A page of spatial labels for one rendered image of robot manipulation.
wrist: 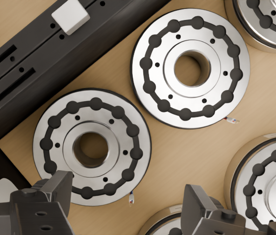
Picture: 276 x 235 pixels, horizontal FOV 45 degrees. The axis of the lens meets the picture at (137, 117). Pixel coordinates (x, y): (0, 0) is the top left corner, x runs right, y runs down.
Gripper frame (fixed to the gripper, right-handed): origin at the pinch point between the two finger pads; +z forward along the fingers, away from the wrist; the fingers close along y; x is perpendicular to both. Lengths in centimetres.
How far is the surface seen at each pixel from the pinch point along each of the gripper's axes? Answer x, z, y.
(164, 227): -6.3, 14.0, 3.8
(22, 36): 7.7, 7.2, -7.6
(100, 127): 1.8, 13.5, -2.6
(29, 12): 11.1, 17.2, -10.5
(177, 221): -5.7, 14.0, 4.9
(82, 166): -1.7, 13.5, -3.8
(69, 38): 8.0, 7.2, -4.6
